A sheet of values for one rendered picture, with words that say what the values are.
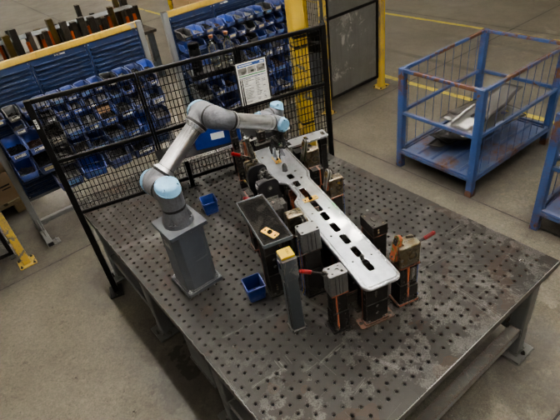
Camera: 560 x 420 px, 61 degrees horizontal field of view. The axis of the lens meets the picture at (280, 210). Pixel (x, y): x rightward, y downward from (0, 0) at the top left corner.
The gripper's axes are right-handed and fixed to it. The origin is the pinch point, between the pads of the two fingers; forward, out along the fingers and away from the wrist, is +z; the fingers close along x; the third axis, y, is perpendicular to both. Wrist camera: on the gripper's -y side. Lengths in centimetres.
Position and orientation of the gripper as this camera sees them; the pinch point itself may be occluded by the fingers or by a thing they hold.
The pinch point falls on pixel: (277, 157)
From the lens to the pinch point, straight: 286.0
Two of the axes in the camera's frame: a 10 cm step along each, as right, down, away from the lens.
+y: 4.7, 4.7, -7.5
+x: 8.8, -2.9, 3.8
